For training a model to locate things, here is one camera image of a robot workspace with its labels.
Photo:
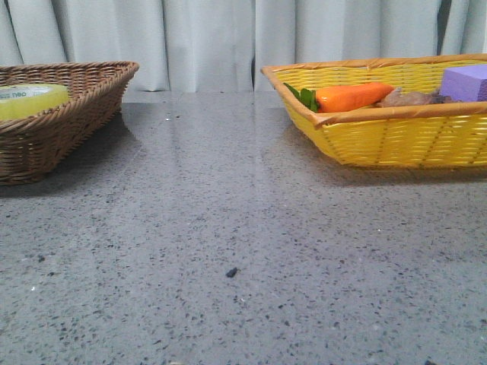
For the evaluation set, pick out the yellow-green tape roll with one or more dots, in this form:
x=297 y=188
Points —
x=23 y=100

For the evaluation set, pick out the orange toy carrot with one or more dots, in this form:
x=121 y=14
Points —
x=341 y=98

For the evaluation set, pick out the white curtain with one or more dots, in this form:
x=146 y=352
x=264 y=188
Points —
x=208 y=46

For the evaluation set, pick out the brown crumpled object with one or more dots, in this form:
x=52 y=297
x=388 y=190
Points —
x=414 y=98

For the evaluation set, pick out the yellow woven basket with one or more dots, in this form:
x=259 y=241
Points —
x=430 y=136

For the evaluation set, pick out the brown wicker basket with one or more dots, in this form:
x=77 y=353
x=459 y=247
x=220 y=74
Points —
x=33 y=146

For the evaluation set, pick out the purple foam block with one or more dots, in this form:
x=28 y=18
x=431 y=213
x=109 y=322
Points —
x=465 y=83

